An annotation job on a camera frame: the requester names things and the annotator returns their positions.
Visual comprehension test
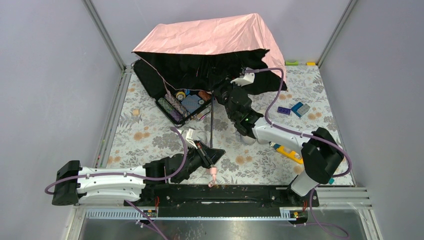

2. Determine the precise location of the blue toy brick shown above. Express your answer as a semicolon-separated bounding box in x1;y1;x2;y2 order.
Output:
290;102;304;118

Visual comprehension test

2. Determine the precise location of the pink folding umbrella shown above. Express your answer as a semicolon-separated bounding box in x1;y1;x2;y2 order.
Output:
131;13;288;188

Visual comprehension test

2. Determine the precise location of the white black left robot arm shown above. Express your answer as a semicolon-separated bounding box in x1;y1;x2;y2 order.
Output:
45;140;226;206

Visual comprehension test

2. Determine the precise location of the purple toy brick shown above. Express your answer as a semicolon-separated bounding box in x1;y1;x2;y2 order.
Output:
277;106;291;116

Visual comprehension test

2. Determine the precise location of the red chip stack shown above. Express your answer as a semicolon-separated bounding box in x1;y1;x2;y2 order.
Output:
198;91;211;102

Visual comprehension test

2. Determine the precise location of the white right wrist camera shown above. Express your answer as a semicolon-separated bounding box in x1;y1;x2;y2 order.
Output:
230;68;255;87

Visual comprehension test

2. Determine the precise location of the green block at wall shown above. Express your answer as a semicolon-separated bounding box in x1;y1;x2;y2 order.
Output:
285;60;299;66

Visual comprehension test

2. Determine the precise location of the blue playing card deck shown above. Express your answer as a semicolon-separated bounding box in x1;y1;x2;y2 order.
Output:
181;95;205;113

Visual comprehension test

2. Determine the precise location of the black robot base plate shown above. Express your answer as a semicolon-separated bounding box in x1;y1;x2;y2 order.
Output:
132;184;320;218

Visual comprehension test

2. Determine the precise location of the green blue chip stack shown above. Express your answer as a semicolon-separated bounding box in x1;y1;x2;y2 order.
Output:
158;97;176;115

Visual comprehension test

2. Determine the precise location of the purple chip stack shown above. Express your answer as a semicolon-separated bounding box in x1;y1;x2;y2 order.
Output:
169;110;183;124

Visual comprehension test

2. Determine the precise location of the aluminium frame rail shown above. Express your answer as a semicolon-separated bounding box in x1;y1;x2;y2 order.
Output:
82;0;132;169
316;0;358;69

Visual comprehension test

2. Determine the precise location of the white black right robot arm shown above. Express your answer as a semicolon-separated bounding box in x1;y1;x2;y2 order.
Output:
211;83;346;197

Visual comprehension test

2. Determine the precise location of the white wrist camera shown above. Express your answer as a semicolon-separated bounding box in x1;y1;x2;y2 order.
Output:
183;128;197;149
230;68;255;87

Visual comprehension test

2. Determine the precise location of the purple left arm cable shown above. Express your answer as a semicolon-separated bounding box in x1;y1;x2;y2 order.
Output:
44;126;189;196

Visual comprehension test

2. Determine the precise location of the lilac umbrella zip case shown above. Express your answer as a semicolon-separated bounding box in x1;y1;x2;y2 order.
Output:
240;135;269;145

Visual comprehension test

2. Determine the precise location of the aluminium frame rail left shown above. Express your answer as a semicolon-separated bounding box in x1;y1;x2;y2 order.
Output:
82;0;132;169

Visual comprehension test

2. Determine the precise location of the yellow toy brick vehicle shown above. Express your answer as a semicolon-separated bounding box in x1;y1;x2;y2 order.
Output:
269;142;304;165

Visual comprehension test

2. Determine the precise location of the grey toy brick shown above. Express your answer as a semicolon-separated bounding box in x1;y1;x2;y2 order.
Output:
297;103;310;117

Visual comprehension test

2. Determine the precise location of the yellow ten chip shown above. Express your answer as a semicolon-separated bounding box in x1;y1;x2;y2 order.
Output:
175;91;186;102

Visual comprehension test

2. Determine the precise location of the black poker chip case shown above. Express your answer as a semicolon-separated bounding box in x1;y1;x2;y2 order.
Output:
132;59;212;127

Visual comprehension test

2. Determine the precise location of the floral table cloth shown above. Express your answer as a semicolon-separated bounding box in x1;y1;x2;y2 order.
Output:
106;65;340;185

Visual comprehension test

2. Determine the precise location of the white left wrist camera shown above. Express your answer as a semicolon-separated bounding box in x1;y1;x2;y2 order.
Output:
183;128;197;149

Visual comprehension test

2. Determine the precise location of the aluminium frame rail right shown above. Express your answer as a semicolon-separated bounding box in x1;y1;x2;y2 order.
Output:
316;0;358;69

